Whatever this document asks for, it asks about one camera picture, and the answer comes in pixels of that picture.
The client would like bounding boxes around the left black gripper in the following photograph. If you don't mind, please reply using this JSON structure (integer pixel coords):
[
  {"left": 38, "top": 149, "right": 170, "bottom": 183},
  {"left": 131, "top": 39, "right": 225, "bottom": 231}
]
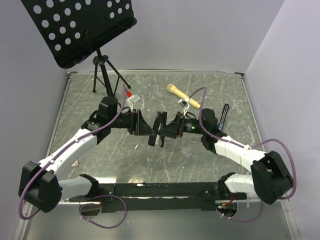
[{"left": 109, "top": 109, "right": 156, "bottom": 136}]

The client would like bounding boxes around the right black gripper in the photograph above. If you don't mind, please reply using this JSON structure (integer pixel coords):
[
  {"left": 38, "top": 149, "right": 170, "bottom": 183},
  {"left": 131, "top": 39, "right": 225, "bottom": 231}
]
[{"left": 158, "top": 111, "right": 207, "bottom": 139}]

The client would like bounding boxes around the black stapler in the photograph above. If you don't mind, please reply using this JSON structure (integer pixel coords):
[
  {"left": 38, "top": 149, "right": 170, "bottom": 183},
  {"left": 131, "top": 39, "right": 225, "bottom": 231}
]
[{"left": 148, "top": 111, "right": 167, "bottom": 148}]

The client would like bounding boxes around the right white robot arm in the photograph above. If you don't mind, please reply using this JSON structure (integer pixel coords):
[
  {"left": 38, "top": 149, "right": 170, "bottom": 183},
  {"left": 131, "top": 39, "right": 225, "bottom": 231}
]
[{"left": 158, "top": 108, "right": 294, "bottom": 205}]

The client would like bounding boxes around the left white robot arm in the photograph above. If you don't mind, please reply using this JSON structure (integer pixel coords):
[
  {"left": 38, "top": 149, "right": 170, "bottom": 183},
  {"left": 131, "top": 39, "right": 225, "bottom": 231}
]
[{"left": 18, "top": 93, "right": 156, "bottom": 213}]

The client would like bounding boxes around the grey staple strip block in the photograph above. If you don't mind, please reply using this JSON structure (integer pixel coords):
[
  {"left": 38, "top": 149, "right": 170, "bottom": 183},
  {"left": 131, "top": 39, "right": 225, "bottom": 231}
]
[{"left": 180, "top": 147, "right": 192, "bottom": 158}]

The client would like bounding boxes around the beige toy microphone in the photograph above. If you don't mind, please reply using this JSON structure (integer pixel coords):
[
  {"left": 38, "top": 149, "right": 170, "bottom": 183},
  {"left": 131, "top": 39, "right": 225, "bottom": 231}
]
[{"left": 166, "top": 84, "right": 201, "bottom": 109}]

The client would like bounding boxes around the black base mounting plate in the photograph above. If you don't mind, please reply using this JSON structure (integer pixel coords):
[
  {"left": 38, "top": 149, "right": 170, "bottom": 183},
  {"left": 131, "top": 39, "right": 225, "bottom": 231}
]
[{"left": 69, "top": 182, "right": 247, "bottom": 213}]

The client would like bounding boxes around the small staple box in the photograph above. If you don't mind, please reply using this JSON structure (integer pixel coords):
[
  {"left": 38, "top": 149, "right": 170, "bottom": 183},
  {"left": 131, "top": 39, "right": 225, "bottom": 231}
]
[{"left": 71, "top": 160, "right": 79, "bottom": 168}]

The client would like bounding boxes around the black perforated music stand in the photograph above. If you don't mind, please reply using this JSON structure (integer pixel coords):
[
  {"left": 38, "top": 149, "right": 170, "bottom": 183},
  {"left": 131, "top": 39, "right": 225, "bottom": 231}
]
[{"left": 22, "top": 0, "right": 137, "bottom": 97}]

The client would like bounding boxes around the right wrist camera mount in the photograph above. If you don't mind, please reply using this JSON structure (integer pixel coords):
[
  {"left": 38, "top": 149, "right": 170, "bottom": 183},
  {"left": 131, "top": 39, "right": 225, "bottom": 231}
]
[{"left": 178, "top": 97, "right": 190, "bottom": 117}]

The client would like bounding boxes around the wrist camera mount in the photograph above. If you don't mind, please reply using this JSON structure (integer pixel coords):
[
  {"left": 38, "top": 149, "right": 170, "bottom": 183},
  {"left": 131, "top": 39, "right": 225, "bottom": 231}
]
[
  {"left": 125, "top": 91, "right": 141, "bottom": 112},
  {"left": 178, "top": 97, "right": 190, "bottom": 117}
]

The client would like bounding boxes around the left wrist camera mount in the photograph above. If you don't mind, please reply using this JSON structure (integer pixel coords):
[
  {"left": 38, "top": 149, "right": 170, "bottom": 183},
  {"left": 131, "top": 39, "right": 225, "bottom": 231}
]
[{"left": 125, "top": 91, "right": 141, "bottom": 112}]

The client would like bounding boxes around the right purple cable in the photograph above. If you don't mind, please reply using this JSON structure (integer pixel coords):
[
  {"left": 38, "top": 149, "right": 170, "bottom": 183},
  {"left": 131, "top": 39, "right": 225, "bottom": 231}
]
[{"left": 186, "top": 86, "right": 295, "bottom": 223}]

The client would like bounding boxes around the aluminium table frame rail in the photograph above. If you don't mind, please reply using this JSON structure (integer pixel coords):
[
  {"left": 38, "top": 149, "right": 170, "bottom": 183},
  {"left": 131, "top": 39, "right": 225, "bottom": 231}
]
[{"left": 13, "top": 73, "right": 72, "bottom": 240}]

